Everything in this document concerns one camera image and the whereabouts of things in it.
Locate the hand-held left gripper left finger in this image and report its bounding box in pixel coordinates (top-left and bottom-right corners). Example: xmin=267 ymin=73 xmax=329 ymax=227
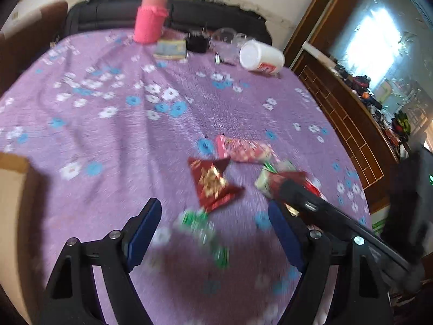
xmin=39 ymin=197 xmax=163 ymax=325

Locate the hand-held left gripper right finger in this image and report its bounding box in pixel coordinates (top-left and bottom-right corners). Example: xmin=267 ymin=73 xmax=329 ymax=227
xmin=268 ymin=200 xmax=395 ymax=325

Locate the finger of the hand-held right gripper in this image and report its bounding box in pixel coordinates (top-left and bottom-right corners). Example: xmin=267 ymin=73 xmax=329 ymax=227
xmin=279 ymin=179 xmax=420 ymax=273

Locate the clear packet with red label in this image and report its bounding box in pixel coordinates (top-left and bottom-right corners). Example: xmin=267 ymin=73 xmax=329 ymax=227
xmin=255 ymin=169 xmax=322 ymax=204

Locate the green twist candy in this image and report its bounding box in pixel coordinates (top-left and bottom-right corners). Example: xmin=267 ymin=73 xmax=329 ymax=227
xmin=174 ymin=209 xmax=231 ymax=268

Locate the dark red triangular snack packet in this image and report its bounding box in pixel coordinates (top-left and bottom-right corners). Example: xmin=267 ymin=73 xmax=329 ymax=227
xmin=188 ymin=157 xmax=245 ymax=212

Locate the pink snack packet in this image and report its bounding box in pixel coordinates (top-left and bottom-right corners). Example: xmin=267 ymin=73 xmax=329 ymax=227
xmin=215 ymin=135 xmax=274 ymax=163

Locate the cardboard box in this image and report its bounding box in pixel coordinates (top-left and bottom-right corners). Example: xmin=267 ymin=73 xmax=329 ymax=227
xmin=0 ymin=152 xmax=38 ymax=298

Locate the wooden cabinet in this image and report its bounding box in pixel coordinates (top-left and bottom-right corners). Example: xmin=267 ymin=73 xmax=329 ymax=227
xmin=284 ymin=0 xmax=433 ymax=190

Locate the purple floral tablecloth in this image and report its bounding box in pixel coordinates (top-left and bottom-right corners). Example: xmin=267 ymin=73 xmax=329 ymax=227
xmin=0 ymin=29 xmax=373 ymax=325

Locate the pile of assorted clutter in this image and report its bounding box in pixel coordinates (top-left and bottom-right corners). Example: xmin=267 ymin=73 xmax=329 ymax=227
xmin=335 ymin=61 xmax=418 ymax=156

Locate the white plastic cup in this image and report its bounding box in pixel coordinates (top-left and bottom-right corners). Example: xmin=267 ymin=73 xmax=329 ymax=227
xmin=240 ymin=40 xmax=285 ymax=74

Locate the bundle of paper notes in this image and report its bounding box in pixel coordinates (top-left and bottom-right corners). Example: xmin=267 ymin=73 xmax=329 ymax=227
xmin=154 ymin=39 xmax=188 ymax=61

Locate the clear glass cup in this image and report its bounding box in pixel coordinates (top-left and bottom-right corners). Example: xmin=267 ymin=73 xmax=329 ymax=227
xmin=211 ymin=27 xmax=238 ymax=43

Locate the black key pouch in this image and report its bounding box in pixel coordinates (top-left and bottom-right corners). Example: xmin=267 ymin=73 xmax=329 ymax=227
xmin=187 ymin=29 xmax=212 ymax=54

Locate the pink insulated bottle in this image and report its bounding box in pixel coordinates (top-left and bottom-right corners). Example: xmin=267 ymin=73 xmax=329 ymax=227
xmin=133 ymin=0 xmax=169 ymax=44

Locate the black leather sofa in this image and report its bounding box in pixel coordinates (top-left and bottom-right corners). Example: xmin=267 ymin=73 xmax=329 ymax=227
xmin=64 ymin=0 xmax=273 ymax=46

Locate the brown fabric sofa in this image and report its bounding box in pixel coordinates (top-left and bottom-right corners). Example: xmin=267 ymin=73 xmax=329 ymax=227
xmin=0 ymin=0 xmax=68 ymax=89

